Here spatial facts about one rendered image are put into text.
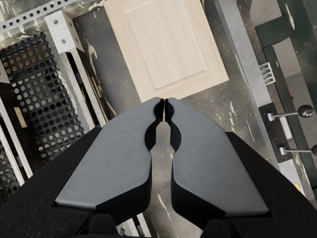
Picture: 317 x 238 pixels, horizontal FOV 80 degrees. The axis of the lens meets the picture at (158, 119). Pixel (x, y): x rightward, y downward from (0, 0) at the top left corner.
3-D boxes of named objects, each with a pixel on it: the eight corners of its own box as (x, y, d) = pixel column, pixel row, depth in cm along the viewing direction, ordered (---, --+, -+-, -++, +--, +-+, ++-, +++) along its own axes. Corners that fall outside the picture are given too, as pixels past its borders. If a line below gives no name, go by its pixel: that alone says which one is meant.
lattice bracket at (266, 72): (264, 63, 67) (269, 61, 64) (271, 82, 67) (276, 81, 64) (253, 68, 67) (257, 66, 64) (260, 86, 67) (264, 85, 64)
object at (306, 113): (268, 109, 65) (314, 101, 53) (272, 120, 65) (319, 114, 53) (262, 113, 63) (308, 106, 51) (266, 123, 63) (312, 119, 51)
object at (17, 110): (19, 106, 71) (12, 106, 68) (27, 127, 71) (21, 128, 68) (12, 109, 71) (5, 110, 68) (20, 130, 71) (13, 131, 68)
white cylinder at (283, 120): (288, 135, 68) (280, 114, 68) (294, 137, 65) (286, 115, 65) (280, 138, 68) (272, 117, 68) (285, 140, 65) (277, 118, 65)
